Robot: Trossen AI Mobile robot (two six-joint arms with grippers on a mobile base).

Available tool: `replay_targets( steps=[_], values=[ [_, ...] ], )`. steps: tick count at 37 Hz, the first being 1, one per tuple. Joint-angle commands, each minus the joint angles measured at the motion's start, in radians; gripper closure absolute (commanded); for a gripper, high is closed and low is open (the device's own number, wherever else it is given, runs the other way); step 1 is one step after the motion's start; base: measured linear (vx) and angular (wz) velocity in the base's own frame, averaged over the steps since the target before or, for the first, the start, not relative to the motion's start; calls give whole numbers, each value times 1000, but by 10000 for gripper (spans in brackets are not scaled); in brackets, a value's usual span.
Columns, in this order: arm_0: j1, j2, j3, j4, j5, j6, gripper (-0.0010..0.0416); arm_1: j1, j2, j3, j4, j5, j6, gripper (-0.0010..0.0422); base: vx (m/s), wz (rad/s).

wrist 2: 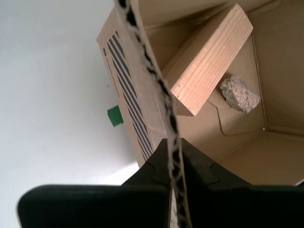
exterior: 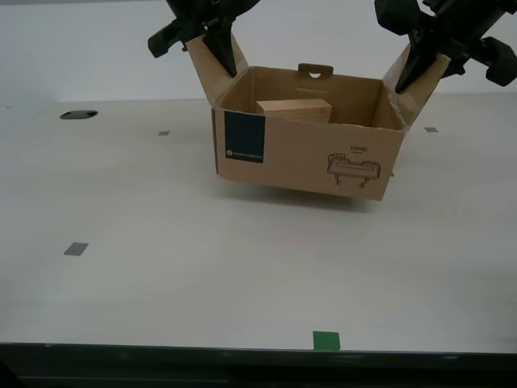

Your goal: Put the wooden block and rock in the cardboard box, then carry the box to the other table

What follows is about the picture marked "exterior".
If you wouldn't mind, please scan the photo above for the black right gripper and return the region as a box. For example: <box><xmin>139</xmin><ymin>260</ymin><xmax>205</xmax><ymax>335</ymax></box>
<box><xmin>374</xmin><ymin>0</ymin><xmax>517</xmax><ymax>95</ymax></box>

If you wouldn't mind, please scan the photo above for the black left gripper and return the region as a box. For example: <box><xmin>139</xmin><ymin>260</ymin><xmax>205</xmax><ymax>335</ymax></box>
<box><xmin>147</xmin><ymin>0</ymin><xmax>259</xmax><ymax>78</ymax></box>

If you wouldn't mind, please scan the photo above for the large grey tape square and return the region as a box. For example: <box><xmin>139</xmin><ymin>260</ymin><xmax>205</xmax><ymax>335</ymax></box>
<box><xmin>63</xmin><ymin>242</ymin><xmax>90</xmax><ymax>257</ymax></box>

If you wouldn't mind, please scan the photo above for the black oval table grommet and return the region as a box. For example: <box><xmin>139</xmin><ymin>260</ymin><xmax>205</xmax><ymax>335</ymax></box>
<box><xmin>59</xmin><ymin>109</ymin><xmax>99</xmax><ymax>120</ymax></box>

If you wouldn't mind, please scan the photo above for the brown cardboard box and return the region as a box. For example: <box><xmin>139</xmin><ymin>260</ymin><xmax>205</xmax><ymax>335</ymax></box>
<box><xmin>186</xmin><ymin>31</ymin><xmax>452</xmax><ymax>202</ymax></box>

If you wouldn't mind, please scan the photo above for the light wooden block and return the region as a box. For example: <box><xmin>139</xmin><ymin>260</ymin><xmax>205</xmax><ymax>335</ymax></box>
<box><xmin>255</xmin><ymin>99</ymin><xmax>333</xmax><ymax>124</ymax></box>

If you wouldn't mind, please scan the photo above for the large green tape square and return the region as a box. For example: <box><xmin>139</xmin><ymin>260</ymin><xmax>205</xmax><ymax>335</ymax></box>
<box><xmin>313</xmin><ymin>331</ymin><xmax>342</xmax><ymax>352</ymax></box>

